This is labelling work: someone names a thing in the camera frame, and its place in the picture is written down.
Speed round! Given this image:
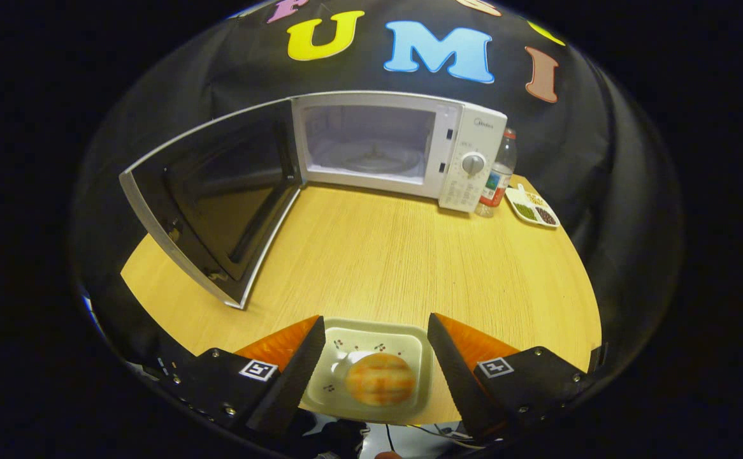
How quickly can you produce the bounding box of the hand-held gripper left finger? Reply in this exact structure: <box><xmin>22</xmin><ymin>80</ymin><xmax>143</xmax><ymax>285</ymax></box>
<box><xmin>155</xmin><ymin>315</ymin><xmax>326</xmax><ymax>437</ymax></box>

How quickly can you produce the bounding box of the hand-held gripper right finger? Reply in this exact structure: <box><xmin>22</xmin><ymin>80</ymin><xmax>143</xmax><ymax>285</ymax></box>
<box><xmin>427</xmin><ymin>312</ymin><xmax>592</xmax><ymax>441</ymax></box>

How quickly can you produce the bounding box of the golden bread roll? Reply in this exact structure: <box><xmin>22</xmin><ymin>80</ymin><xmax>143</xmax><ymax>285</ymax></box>
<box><xmin>345</xmin><ymin>353</ymin><xmax>417</xmax><ymax>406</ymax></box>

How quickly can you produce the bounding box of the white microwave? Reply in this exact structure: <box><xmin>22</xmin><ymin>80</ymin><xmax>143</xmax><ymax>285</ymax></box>
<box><xmin>119</xmin><ymin>91</ymin><xmax>509</xmax><ymax>310</ymax></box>

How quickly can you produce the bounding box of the white square floral plate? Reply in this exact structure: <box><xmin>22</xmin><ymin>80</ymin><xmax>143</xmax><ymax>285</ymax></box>
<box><xmin>299</xmin><ymin>317</ymin><xmax>436</xmax><ymax>424</ymax></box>

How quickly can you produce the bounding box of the white divided bean dish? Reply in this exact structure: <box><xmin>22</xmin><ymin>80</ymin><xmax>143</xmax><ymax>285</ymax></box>
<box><xmin>504</xmin><ymin>184</ymin><xmax>561</xmax><ymax>229</ymax></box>

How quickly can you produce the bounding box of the clear plastic water bottle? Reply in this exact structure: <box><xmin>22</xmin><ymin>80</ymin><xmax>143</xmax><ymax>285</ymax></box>
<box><xmin>475</xmin><ymin>127</ymin><xmax>517</xmax><ymax>219</ymax></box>

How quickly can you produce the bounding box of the thin black cable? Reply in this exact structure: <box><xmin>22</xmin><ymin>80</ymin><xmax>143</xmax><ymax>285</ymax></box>
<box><xmin>384</xmin><ymin>422</ymin><xmax>474</xmax><ymax>447</ymax></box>

